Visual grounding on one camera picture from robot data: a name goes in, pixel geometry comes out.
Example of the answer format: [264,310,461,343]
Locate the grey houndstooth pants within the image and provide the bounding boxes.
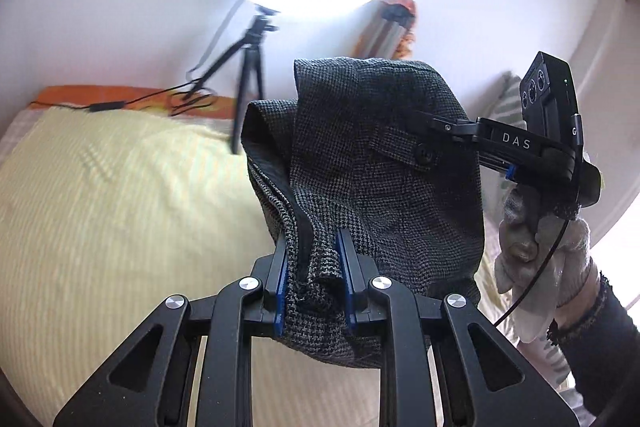
[241,57,484,367]

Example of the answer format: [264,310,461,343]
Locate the right forearm dark sleeve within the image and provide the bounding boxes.
[548,277,639,426]

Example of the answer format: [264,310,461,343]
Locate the right hand in white glove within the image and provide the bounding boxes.
[495,186,600,343]

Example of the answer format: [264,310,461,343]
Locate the green patterned white pillow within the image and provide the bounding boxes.
[488,72,526,129]

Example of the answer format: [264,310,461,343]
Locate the silver folded tripod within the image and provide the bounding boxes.
[359,3,414,60]

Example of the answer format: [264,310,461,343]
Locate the yellow striped bed sheet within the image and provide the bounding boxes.
[0,106,452,427]

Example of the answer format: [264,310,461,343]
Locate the black mini tripod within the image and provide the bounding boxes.
[183,6,278,155]

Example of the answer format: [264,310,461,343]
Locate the black camera box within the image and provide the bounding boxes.
[518,52,584,148]

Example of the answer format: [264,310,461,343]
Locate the black power cable with switch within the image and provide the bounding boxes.
[29,0,241,118]

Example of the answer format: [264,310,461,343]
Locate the orange wooden bed frame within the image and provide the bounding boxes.
[27,84,235,119]

